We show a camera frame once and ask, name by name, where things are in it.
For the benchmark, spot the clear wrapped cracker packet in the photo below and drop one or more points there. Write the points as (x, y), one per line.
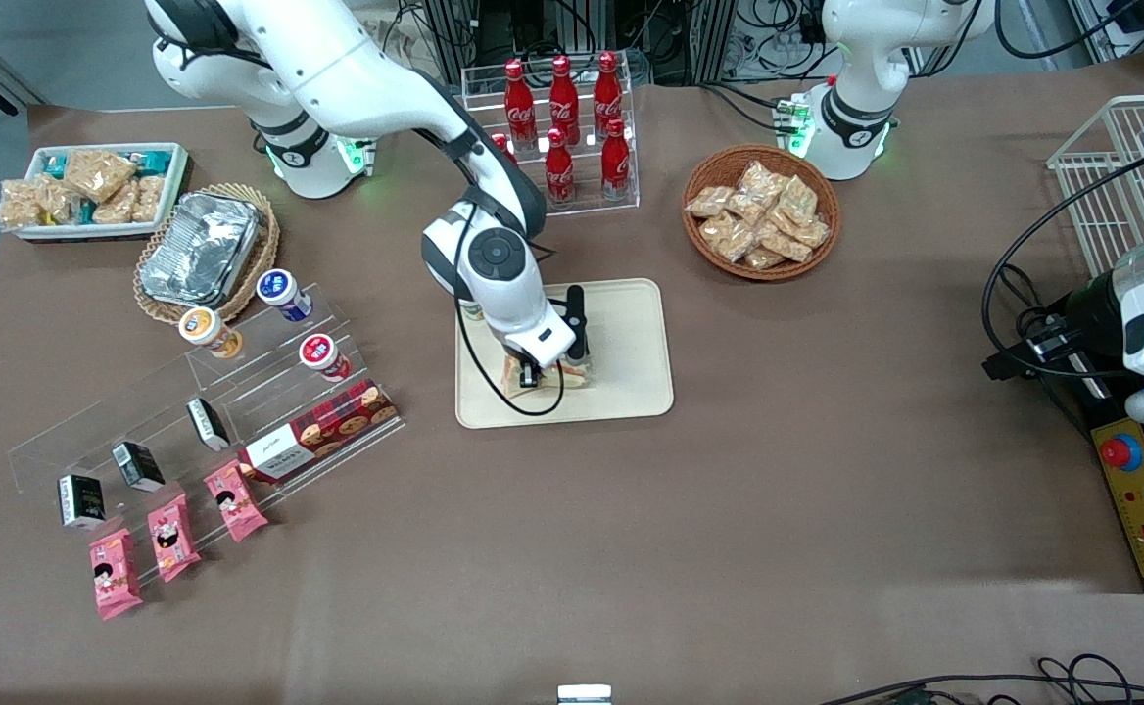
(727, 237)
(764, 258)
(798, 199)
(746, 208)
(786, 245)
(763, 181)
(709, 202)
(812, 233)

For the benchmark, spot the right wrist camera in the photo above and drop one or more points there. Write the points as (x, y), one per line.
(577, 305)

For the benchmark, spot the red tartan cookie box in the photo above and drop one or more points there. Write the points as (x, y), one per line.
(322, 431)

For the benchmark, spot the small grey device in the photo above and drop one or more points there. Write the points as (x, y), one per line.
(584, 695)

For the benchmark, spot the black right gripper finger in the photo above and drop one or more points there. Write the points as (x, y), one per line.
(530, 375)

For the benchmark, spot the round brown wicker basket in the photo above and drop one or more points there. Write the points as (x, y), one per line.
(729, 166)

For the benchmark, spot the beige plastic tray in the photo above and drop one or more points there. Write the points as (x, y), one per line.
(631, 352)

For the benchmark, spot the rice cracker packet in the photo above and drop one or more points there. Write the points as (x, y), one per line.
(148, 199)
(99, 173)
(115, 207)
(59, 204)
(21, 203)

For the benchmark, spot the aluminium foil container stack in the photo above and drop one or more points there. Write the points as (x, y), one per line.
(200, 250)

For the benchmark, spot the teal snack packet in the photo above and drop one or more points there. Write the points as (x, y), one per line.
(154, 162)
(87, 212)
(54, 166)

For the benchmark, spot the sandwich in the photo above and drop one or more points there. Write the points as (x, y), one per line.
(574, 376)

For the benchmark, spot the orange lid cup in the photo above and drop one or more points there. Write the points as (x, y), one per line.
(206, 329)

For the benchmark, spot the clear acrylic stepped stand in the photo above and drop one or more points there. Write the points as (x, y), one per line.
(268, 392)

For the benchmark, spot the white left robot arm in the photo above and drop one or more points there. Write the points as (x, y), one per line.
(866, 59)

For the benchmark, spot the pink snack packet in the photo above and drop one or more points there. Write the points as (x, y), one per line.
(115, 576)
(235, 501)
(172, 539)

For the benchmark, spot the red cola bottle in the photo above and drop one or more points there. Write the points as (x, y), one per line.
(503, 147)
(559, 174)
(563, 98)
(519, 108)
(616, 166)
(607, 93)

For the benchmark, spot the blue lid cup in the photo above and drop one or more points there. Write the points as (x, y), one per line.
(281, 292)

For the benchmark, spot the aluminium frame rack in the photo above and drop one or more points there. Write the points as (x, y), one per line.
(690, 39)

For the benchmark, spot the white rectangular snack tray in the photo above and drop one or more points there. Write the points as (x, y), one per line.
(175, 191)

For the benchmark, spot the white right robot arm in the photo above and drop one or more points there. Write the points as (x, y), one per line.
(357, 78)

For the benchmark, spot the green lid cup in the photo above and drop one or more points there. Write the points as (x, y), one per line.
(472, 312)

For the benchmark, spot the clear acrylic bottle rack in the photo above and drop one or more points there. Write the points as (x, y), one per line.
(587, 211)

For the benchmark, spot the flat wicker basket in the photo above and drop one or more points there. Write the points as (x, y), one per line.
(257, 269)

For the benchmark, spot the brown table cover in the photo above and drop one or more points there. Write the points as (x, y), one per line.
(729, 548)

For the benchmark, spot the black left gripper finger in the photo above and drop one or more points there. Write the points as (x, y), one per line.
(1093, 308)
(1047, 352)

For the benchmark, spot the red lid cup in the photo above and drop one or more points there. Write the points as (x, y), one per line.
(321, 354)

